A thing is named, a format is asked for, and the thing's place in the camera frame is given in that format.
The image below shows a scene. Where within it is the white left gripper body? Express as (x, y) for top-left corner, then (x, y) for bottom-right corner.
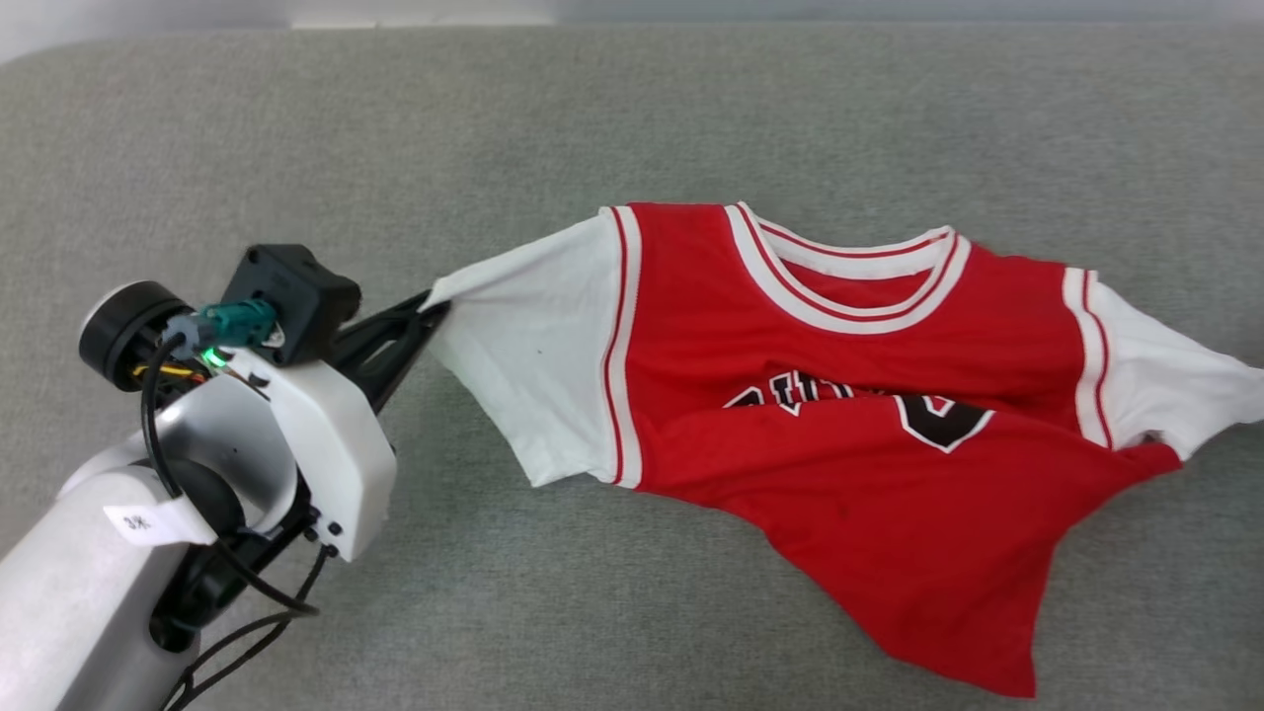
(212, 351), (398, 562)

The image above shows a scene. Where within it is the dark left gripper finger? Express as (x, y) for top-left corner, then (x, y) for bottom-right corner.
(360, 304), (450, 414)
(336, 290), (435, 361)

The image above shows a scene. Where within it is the red and white basketball jersey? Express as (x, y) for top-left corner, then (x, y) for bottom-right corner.
(423, 200), (1264, 699)

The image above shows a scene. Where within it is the teal cable connector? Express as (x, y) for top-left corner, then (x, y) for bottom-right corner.
(163, 299), (279, 349)

